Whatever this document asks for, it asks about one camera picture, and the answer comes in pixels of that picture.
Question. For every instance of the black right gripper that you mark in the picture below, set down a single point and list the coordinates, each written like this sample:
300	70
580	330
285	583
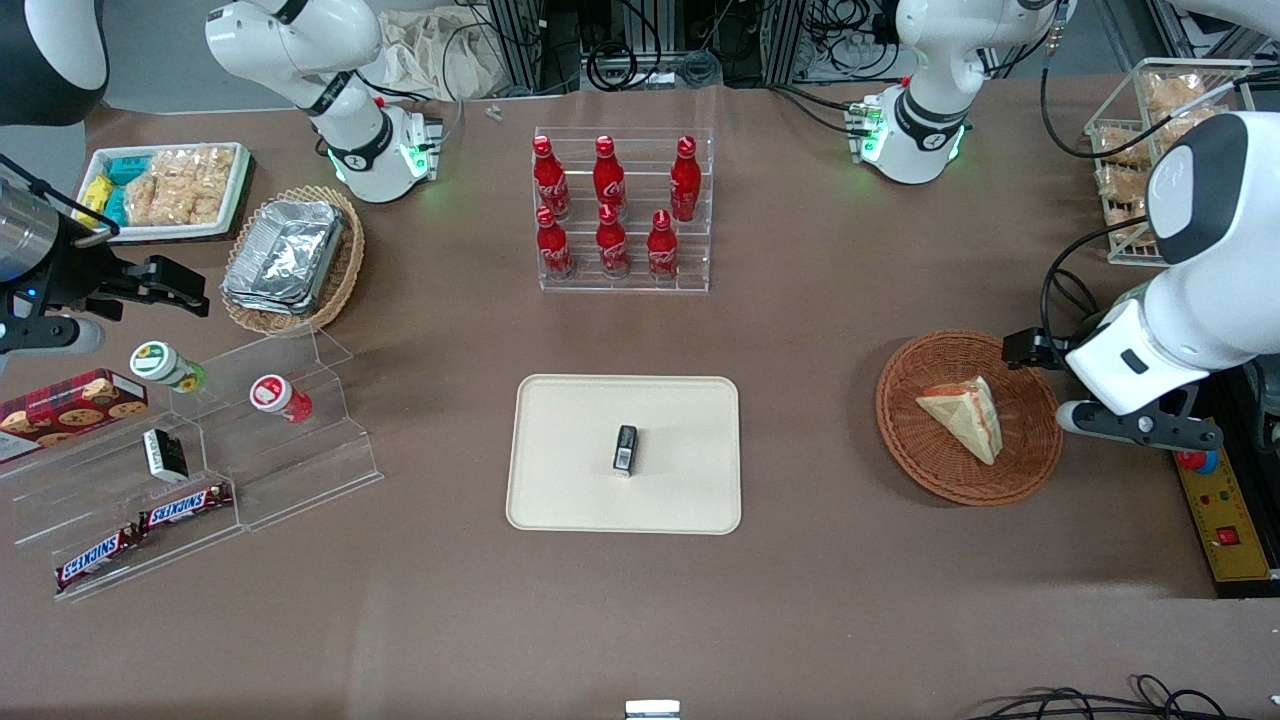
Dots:
72	272

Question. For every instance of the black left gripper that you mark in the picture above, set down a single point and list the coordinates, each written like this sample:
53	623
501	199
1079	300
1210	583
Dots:
1030	349

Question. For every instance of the triangle sandwich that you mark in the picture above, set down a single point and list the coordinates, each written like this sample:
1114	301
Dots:
965	415

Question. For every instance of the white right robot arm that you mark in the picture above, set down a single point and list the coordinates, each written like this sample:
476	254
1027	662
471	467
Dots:
290	40

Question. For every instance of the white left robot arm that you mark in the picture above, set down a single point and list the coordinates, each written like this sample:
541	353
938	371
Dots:
935	60

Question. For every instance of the white rectangular snack tray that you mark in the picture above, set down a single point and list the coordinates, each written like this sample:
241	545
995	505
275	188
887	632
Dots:
170	233

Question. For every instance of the round brown wicker basket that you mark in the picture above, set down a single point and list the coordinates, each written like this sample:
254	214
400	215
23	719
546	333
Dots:
920	460

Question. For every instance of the oval light wicker basket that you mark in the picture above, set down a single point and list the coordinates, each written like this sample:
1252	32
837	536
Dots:
345	270

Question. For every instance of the beige plastic serving tray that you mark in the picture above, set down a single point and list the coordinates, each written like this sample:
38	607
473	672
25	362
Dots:
570	470

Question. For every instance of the green capped drink bottle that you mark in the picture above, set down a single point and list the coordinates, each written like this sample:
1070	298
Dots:
165	366

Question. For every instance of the small rice cracker bag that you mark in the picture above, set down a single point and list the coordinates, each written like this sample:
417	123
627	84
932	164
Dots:
140	202

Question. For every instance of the teal snack packet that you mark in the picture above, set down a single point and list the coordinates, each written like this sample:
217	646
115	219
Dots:
115	208
127	170

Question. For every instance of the large rice cracker bag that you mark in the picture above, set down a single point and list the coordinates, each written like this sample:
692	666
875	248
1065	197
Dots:
195	185

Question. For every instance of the yellow snack packet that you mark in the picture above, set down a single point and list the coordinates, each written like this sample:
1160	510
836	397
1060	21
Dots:
96	196

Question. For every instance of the stacked aluminium foil trays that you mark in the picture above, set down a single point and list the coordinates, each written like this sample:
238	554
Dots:
285	255

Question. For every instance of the red small drink bottle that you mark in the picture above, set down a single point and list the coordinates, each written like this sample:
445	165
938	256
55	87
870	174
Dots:
280	397

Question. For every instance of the red plaid cookie box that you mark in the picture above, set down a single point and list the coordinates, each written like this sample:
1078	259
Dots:
70	410

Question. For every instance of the small black white box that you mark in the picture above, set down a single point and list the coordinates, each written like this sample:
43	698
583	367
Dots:
165	455

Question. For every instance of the clear acrylic step shelf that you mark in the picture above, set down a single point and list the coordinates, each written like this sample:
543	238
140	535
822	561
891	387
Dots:
290	470

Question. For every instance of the Snickers chocolate bar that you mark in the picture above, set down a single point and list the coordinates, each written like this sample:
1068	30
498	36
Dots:
97	558
185	506

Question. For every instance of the yellow emergency stop box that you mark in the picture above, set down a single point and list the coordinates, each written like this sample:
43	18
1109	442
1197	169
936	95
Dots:
1235	520

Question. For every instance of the beige cloth bag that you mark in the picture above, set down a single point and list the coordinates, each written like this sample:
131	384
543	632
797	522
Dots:
430	55

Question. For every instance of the red cola bottle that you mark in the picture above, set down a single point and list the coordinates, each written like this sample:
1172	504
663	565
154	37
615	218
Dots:
685	185
662	250
608	180
611	245
553	248
550	180

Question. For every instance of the clear acrylic bottle rack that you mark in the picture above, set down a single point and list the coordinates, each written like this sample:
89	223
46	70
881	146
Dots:
640	275

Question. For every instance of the black tissue pack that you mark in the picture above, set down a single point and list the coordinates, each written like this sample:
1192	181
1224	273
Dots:
625	450

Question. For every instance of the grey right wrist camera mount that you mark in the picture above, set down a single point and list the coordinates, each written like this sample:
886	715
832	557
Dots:
60	336

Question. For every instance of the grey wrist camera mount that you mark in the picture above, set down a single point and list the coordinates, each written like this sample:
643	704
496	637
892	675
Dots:
60	336
1140	425

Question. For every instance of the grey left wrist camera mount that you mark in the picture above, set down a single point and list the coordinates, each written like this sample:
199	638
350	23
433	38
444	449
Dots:
1140	425

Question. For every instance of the aluminium frame rack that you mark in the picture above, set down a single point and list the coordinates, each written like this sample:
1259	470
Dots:
520	45

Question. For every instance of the white camera stand top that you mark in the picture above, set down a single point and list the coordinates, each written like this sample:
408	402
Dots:
652	710

